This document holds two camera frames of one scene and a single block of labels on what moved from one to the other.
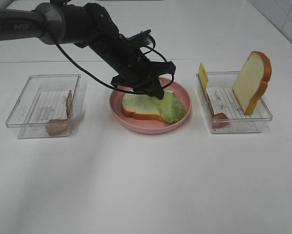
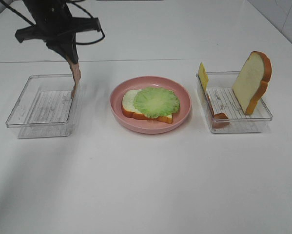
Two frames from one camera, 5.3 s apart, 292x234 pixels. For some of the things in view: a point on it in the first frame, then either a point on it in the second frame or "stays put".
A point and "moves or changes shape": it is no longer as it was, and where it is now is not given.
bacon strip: (60, 126) -> (76, 71)
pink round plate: (145, 125) stays put
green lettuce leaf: (171, 108) moves or changes shape
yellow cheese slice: (203, 76) stays put
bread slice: (252, 81) stays put
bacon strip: (219, 120) stays put
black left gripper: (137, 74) -> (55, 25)
